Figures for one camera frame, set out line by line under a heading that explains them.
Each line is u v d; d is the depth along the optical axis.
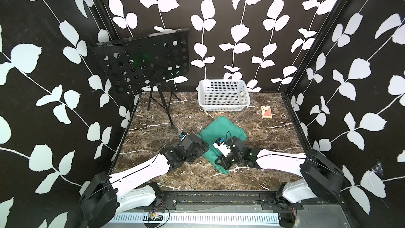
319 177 0.44
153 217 0.70
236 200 0.75
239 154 0.66
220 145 0.76
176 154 0.60
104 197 0.39
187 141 0.61
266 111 1.10
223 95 1.18
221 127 0.99
